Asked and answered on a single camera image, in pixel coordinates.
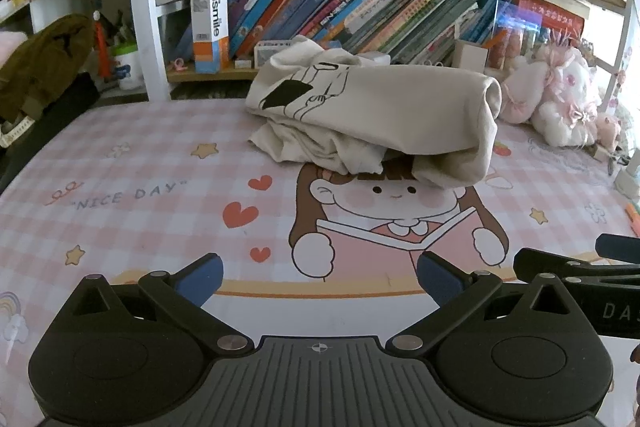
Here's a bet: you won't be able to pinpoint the white pen holder box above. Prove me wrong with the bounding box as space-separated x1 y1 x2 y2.
452 39 488 70

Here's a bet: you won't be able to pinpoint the orange pen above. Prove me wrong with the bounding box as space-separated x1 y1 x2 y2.
625 202 640 239

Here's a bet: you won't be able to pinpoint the orange red bottle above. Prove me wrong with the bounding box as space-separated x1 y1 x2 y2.
92 11 114 80

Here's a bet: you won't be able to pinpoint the black garment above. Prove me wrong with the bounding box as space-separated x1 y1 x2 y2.
0 72 101 195

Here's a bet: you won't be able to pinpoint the white bookshelf with wooden shelves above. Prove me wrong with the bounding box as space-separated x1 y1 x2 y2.
0 0 640 102

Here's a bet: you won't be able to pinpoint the pink checked cartoon bed sheet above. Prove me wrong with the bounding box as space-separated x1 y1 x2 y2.
0 99 640 427

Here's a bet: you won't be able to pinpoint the clear acrylic pen holder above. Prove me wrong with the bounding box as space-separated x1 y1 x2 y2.
492 0 544 68

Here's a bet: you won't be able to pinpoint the cream printed t-shirt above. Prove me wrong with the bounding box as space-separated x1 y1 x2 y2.
245 36 503 188

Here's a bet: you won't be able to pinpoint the upright white orange toothbrush box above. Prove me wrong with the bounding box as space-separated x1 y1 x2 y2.
190 0 231 74

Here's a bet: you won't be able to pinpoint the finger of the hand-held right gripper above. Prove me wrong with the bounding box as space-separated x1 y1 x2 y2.
513 248 640 286
595 234 640 264

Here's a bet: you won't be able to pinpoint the pink round plush toy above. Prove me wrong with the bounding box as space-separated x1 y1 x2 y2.
500 59 547 124

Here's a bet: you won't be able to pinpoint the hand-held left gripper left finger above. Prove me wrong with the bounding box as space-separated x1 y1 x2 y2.
64 253 255 355

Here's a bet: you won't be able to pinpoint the olive brown jacket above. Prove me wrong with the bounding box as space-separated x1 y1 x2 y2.
0 13 97 148

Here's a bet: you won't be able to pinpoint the white plush bunny pink bows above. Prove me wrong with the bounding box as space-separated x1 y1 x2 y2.
530 43 607 148

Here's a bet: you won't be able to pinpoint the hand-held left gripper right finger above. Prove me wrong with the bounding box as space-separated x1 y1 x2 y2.
385 251 581 354

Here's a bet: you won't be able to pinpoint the white jar green lid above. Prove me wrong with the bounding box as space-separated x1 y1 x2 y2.
111 42 146 92

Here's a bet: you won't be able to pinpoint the pink plush cushion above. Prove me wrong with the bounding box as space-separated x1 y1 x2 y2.
0 31 27 64

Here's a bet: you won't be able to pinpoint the long white orange toothbrush box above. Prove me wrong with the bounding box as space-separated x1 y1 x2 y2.
253 40 296 69

